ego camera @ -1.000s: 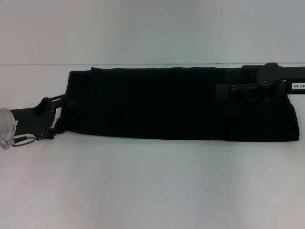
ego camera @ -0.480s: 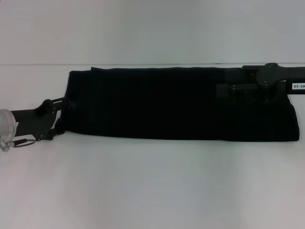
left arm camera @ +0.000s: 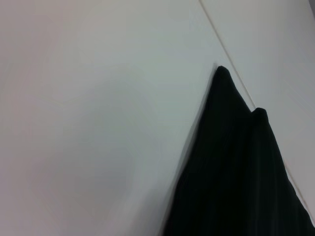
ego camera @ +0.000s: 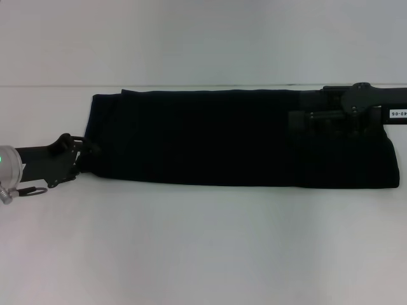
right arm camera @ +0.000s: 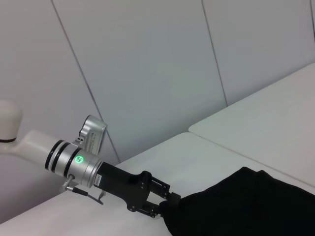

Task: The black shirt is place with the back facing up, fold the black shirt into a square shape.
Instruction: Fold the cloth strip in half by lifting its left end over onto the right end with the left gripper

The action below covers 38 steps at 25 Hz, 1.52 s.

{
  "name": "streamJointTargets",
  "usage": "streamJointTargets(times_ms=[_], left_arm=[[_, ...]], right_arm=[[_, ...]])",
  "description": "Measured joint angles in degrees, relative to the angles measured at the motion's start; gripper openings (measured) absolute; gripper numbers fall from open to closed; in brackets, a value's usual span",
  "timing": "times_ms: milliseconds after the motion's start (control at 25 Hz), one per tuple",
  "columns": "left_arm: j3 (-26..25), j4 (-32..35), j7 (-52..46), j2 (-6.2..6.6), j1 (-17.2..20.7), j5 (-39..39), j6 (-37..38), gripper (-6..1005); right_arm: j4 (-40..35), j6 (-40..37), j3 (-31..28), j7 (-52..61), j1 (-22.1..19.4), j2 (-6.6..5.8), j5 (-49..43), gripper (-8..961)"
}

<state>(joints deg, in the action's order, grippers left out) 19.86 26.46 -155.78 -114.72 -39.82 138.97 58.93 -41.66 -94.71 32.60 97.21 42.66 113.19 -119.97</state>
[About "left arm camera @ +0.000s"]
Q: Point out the black t-shirt with FREE print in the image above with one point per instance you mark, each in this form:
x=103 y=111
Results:
x=233 y=172

